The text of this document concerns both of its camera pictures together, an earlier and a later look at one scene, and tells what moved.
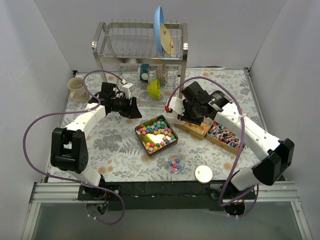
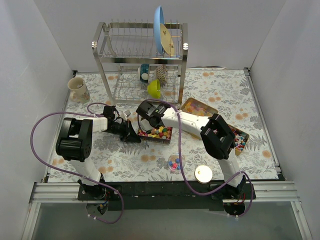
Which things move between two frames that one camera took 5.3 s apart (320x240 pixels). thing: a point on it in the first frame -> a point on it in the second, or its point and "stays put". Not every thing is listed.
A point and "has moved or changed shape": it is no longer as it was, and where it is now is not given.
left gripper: (131, 107) -> (127, 131)
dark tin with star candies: (155, 135) has moved or changed shape
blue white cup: (143, 72) stays put
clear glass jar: (176, 163) stays put
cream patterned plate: (166, 40) stays put
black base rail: (163, 195) stays put
